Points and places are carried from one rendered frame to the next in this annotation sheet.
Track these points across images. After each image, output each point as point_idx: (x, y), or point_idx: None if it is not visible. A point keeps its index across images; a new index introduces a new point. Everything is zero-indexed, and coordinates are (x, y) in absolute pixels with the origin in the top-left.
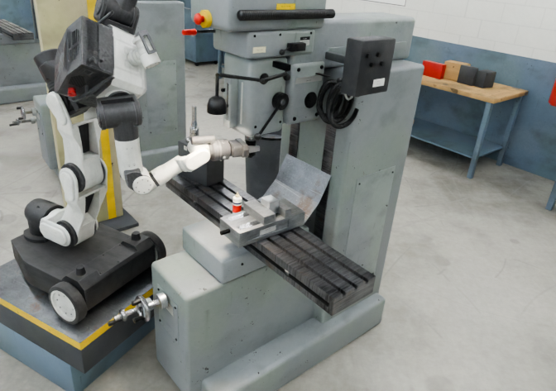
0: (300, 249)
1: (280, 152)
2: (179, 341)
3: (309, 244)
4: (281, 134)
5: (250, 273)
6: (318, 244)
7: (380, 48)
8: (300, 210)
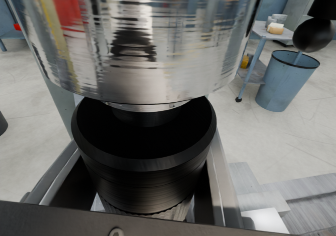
0: (320, 230)
1: (51, 87)
2: None
3: (293, 201)
4: (31, 47)
5: None
6: (304, 190)
7: None
8: (241, 166)
